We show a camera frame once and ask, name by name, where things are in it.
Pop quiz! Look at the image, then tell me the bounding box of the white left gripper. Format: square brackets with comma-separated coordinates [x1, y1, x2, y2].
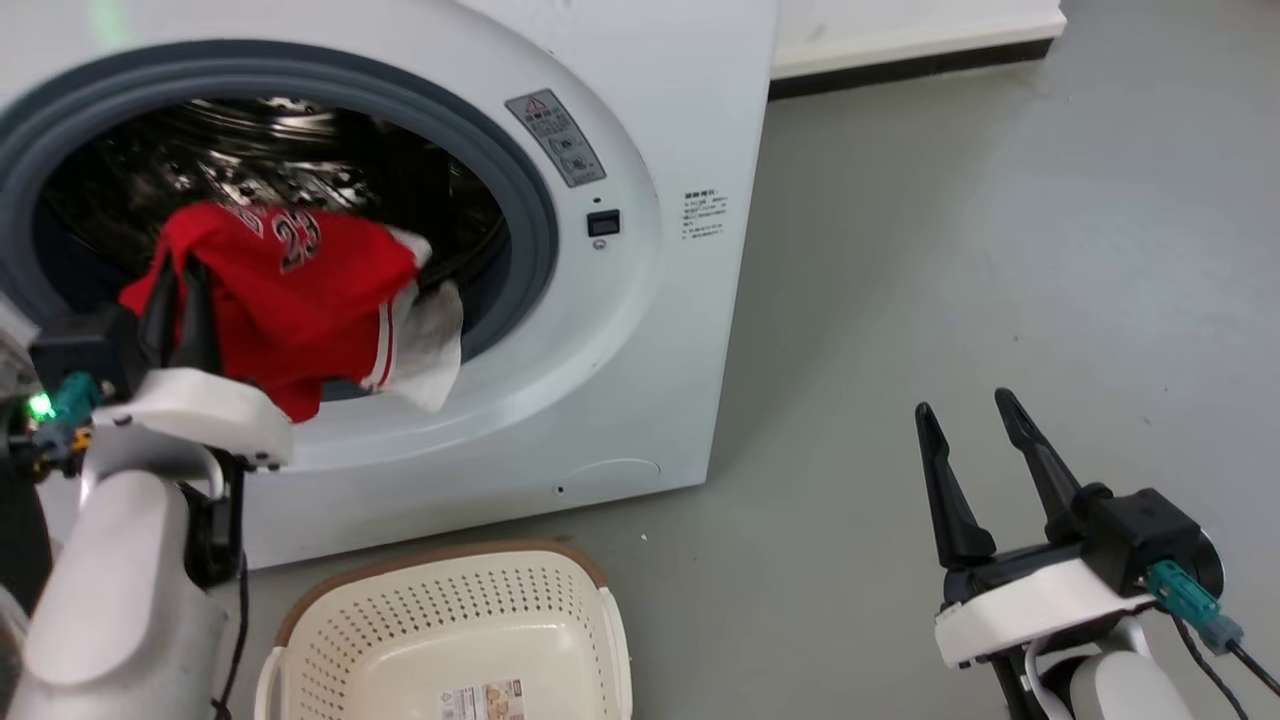
[88, 258, 296, 473]

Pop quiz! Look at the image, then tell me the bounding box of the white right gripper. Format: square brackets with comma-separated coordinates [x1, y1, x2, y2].
[914, 387, 1161, 671]

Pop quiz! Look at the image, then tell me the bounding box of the red basketball jersey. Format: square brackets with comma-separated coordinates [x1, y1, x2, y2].
[118, 201, 421, 424]

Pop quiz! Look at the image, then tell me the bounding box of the steel washing machine drum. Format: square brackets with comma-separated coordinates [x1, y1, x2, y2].
[33, 96, 511, 331]

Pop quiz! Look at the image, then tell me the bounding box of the white front-load washing machine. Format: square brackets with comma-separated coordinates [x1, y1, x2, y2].
[0, 0, 780, 571]

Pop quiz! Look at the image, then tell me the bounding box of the cream perforated laundry basket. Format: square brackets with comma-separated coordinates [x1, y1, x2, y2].
[253, 540, 634, 720]

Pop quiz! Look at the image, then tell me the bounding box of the white cloth garment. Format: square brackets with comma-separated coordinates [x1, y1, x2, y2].
[372, 226, 465, 414]

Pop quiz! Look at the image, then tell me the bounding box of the grey rubber door gasket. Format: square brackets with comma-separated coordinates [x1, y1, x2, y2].
[0, 40, 560, 363]

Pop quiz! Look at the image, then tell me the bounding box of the grey warning label sticker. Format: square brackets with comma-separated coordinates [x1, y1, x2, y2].
[505, 89, 607, 189]

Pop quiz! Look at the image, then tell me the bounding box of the paper product label sticker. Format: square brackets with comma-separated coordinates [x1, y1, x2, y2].
[440, 679, 526, 720]

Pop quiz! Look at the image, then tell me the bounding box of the teal left cable connector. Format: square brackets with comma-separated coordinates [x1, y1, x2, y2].
[36, 372, 103, 453]

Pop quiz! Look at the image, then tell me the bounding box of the teal cable connector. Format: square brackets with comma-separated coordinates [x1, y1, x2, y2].
[36, 372, 103, 453]
[1146, 559, 1246, 655]

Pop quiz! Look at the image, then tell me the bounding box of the teal right cable connector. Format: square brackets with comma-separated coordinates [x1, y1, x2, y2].
[1146, 559, 1246, 655]

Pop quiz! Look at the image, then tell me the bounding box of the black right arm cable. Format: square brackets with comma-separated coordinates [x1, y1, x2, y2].
[1168, 612, 1280, 720]

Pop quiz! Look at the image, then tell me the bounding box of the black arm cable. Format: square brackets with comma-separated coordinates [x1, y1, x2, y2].
[1168, 612, 1280, 720]
[208, 552, 251, 720]

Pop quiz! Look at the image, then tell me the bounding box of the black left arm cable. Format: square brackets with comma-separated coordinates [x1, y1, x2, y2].
[208, 552, 251, 720]

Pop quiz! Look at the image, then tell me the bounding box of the black wall baseboard strip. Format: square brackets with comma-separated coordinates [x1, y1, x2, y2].
[768, 37, 1057, 102]

